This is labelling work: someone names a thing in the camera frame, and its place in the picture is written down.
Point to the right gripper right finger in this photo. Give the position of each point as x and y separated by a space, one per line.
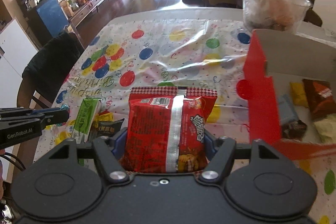
220 153

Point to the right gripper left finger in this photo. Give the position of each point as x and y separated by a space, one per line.
107 153

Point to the grey blue snack packet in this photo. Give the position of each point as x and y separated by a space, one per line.
286 110

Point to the red cardboard box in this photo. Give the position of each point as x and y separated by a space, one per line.
274 60

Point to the clear bag of food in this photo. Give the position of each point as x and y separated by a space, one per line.
278 15

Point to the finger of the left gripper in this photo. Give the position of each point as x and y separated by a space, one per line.
49 110
57 117

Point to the green white snack packet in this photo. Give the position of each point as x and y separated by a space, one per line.
88 110

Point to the wooden chair with black jacket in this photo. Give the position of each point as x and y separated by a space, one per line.
48 70

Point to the white sideboard cabinet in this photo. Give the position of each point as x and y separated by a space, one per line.
16 52

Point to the red noodle snack bag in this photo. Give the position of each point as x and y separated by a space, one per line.
166 129

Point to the yellow snack packet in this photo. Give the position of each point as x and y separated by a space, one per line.
298 94

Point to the black snack packet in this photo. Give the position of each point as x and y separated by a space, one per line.
105 128

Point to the dark cabinet with blue panel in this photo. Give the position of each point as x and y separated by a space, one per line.
47 20

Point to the colourful birthday plastic tablecloth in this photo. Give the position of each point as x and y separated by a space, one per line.
199 53

